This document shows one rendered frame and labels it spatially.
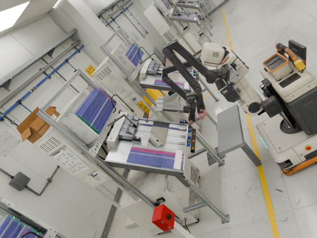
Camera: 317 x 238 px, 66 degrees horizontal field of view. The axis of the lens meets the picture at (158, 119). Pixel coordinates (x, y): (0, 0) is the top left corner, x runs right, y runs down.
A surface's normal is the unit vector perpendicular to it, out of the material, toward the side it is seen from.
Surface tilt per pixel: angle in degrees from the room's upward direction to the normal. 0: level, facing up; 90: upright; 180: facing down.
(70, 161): 92
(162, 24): 90
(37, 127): 80
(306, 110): 90
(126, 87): 90
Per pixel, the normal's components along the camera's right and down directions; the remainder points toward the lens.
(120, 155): 0.04, -0.80
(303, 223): -0.65, -0.67
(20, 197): 0.75, -0.46
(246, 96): -0.04, 0.51
